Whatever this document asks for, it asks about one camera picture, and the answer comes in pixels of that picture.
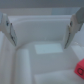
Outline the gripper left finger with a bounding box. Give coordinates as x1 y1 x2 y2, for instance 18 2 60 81
0 12 18 49

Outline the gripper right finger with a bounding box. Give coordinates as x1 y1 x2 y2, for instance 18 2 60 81
63 8 84 50

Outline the pink block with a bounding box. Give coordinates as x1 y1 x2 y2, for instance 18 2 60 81
73 59 84 79

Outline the white plastic box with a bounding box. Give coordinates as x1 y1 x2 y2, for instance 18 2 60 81
0 14 84 84

